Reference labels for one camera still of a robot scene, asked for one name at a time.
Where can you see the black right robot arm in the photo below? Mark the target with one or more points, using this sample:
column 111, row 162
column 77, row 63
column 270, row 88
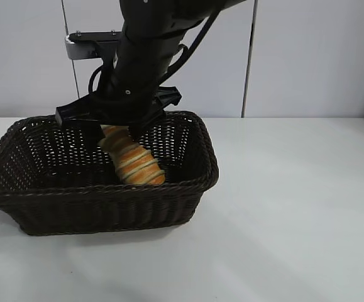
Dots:
column 169, row 22

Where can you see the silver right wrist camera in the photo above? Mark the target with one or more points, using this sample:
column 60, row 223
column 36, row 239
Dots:
column 81, row 52

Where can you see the long striped bread roll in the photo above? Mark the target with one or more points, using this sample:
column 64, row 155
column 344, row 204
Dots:
column 137, row 163

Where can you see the dark brown wicker basket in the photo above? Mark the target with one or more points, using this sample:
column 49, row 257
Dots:
column 106, row 207

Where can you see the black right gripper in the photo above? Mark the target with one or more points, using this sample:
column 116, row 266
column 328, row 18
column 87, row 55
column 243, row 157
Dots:
column 131, row 91

